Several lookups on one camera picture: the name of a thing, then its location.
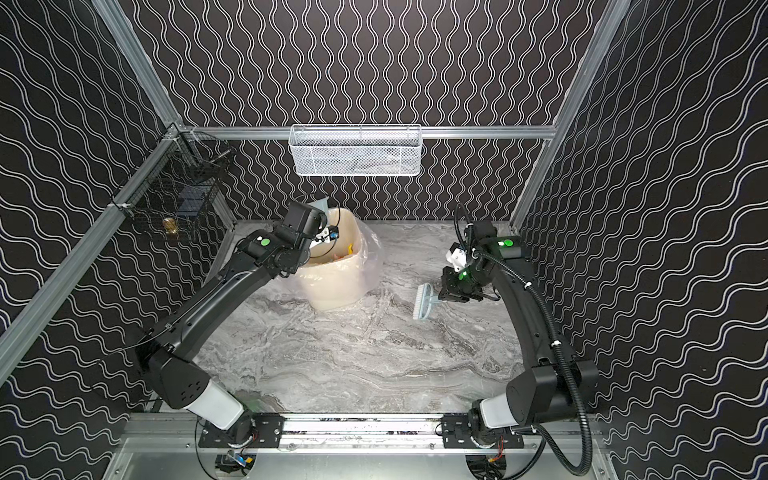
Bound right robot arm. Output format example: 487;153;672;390
438;205;599;430

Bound teal hand brush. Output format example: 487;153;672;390
413;283;442;320

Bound brass object in basket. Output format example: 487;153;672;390
162;217;179;236

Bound clear plastic bin liner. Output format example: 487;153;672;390
285;219;384;301

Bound cream plastic waste bin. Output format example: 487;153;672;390
296;208;367;311

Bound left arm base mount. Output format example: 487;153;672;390
197;412;286;449

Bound aluminium front rail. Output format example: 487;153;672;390
122;412;601;454

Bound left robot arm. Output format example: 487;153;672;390
134;202;329;444

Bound teal dustpan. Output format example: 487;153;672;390
310;197;329;213

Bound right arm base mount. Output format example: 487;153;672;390
436;412;524;449

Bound black wire basket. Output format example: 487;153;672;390
119;131;234;244

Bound white wire basket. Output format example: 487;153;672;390
288;124;423;177

